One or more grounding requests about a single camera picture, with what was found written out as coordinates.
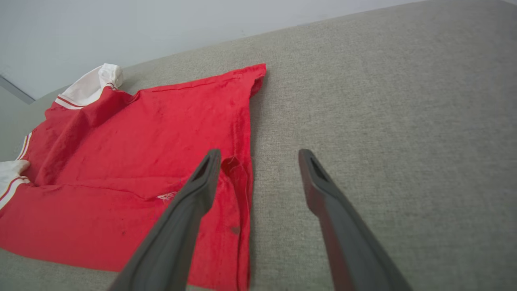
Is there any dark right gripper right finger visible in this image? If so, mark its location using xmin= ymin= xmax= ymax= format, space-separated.
xmin=298 ymin=148 xmax=413 ymax=291

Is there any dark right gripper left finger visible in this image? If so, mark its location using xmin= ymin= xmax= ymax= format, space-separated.
xmin=108 ymin=149 xmax=222 ymax=291

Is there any red and white jersey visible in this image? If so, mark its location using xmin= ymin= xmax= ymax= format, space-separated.
xmin=0 ymin=63 xmax=267 ymax=291

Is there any grey fabric sofa seat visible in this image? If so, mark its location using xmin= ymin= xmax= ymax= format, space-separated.
xmin=0 ymin=0 xmax=517 ymax=291

